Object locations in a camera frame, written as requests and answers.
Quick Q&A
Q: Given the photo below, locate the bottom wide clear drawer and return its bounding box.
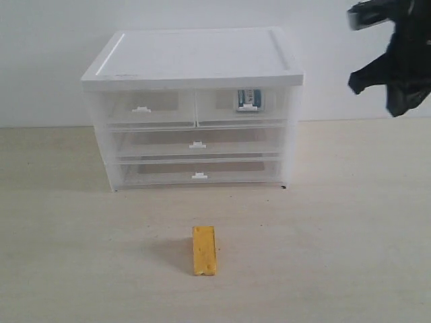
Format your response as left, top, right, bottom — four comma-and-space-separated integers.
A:
121, 159, 281, 186

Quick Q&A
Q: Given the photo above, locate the white plastic drawer cabinet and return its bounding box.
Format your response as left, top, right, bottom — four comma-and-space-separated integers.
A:
81, 27, 304, 191

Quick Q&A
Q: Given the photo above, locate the wide clear drawer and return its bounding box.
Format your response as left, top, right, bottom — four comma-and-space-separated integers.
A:
121, 159, 281, 186
113, 128, 285, 157

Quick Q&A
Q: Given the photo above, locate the middle wide clear drawer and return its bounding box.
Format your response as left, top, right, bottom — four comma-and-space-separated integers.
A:
113, 128, 285, 157

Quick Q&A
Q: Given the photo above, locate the white bottle teal label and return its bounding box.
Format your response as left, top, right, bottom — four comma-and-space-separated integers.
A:
234, 89, 265, 113

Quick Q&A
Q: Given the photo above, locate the yellow cheese wedge toy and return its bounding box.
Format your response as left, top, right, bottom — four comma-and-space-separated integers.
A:
193, 226, 218, 276

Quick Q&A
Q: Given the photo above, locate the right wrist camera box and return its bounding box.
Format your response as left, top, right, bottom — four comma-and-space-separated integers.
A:
347, 0, 391, 31

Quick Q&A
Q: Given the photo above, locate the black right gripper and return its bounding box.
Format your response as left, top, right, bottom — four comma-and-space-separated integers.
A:
347, 0, 430, 117

